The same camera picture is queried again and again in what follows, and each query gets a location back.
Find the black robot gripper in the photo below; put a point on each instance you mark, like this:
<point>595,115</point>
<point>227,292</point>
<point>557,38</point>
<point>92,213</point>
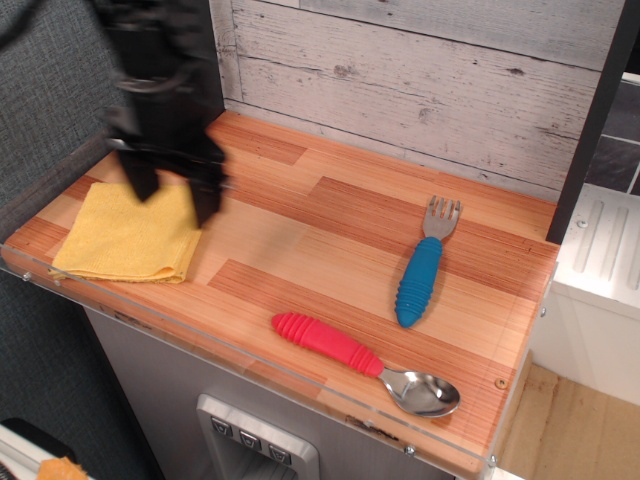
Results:
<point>163,127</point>

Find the yellow rag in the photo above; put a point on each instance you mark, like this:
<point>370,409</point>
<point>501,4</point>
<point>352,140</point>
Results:
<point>117,237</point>

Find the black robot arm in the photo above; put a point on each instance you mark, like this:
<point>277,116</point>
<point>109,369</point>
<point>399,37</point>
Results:
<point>152,39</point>

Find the clear acrylic edge guard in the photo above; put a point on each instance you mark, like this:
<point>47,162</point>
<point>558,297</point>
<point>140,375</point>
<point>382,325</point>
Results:
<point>265,357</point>

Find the grey toy fridge cabinet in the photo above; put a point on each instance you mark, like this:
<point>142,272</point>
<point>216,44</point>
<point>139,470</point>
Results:
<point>162,383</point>

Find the silver dispenser panel with buttons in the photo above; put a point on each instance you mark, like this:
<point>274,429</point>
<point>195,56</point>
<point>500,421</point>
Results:
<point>243,446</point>

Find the orange object at corner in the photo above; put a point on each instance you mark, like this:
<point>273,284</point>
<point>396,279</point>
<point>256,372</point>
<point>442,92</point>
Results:
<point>60,469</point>

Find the white toy sink unit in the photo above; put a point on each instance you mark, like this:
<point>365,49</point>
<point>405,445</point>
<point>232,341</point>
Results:
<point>588,326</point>

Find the dark left shelf post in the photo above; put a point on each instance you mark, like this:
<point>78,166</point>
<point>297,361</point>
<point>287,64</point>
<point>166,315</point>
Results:
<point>206,49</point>

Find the dark shelf post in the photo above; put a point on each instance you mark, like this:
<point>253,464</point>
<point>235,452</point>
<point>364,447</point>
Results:
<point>619,53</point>
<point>206,49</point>

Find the blue handled metal fork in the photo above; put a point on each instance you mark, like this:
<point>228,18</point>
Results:
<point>417,283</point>

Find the red handled metal spoon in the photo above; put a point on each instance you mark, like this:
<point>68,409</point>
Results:
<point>416,393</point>

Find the dark right shelf post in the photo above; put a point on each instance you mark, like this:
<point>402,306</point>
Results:
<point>619,53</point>

